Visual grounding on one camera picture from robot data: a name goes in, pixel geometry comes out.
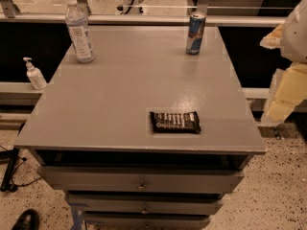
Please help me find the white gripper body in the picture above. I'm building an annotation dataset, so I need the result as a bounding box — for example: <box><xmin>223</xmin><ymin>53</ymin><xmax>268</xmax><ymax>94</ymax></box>
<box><xmin>280</xmin><ymin>0</ymin><xmax>307</xmax><ymax>63</ymax></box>

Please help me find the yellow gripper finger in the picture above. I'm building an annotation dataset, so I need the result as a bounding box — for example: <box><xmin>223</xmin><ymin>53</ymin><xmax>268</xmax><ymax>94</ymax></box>
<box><xmin>260</xmin><ymin>24</ymin><xmax>284</xmax><ymax>50</ymax></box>
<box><xmin>261</xmin><ymin>62</ymin><xmax>307</xmax><ymax>126</ymax></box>

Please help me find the clear plastic water bottle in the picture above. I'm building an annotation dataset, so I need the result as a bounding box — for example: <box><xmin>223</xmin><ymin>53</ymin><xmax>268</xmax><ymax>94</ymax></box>
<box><xmin>65</xmin><ymin>0</ymin><xmax>95</xmax><ymax>63</ymax></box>

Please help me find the blue redbull can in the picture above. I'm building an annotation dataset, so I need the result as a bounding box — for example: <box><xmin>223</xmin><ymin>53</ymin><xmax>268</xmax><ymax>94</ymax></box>
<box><xmin>186</xmin><ymin>11</ymin><xmax>206</xmax><ymax>55</ymax></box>

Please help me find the white pump dispenser bottle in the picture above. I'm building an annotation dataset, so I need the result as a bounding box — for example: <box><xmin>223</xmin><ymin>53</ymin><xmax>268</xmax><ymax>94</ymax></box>
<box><xmin>23</xmin><ymin>57</ymin><xmax>47</xmax><ymax>90</ymax></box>

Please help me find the black snack bar wrapper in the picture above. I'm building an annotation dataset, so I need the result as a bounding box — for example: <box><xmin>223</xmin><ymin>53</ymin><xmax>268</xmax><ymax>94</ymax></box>
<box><xmin>150</xmin><ymin>111</ymin><xmax>201</xmax><ymax>134</ymax></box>

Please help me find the grey drawer cabinet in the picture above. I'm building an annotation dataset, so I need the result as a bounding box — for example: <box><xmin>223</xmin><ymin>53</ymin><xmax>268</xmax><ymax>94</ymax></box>
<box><xmin>13</xmin><ymin>24</ymin><xmax>267</xmax><ymax>230</ymax></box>

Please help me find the bottom grey drawer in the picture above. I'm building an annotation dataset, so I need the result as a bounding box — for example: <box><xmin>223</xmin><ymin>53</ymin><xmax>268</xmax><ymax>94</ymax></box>
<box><xmin>83</xmin><ymin>213</ymin><xmax>210</xmax><ymax>229</ymax></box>

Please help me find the grey drawer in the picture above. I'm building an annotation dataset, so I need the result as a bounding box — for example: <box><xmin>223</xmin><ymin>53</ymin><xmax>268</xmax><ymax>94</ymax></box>
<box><xmin>66</xmin><ymin>194</ymin><xmax>223</xmax><ymax>215</ymax></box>
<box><xmin>37</xmin><ymin>166</ymin><xmax>244</xmax><ymax>194</ymax></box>
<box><xmin>83</xmin><ymin>213</ymin><xmax>210</xmax><ymax>229</ymax></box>

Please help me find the middle grey drawer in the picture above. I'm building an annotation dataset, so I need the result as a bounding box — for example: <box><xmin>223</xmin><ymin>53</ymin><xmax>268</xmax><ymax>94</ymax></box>
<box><xmin>66</xmin><ymin>194</ymin><xmax>223</xmax><ymax>215</ymax></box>

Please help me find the top grey drawer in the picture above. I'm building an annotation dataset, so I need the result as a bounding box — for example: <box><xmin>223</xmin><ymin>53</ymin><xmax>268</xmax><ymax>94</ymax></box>
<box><xmin>37</xmin><ymin>166</ymin><xmax>244</xmax><ymax>194</ymax></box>

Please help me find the black shoe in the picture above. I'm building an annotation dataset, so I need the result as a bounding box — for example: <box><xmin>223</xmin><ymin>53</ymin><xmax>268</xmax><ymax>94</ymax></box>
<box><xmin>12</xmin><ymin>209</ymin><xmax>40</xmax><ymax>230</ymax></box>

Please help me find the metal railing frame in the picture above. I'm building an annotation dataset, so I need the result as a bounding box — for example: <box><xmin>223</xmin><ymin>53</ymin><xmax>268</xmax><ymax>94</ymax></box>
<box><xmin>1</xmin><ymin>0</ymin><xmax>300</xmax><ymax>27</ymax></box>

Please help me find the black cable on floor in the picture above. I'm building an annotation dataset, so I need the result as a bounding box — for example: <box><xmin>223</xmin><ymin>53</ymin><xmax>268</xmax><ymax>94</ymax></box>
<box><xmin>0</xmin><ymin>122</ymin><xmax>42</xmax><ymax>193</ymax></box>

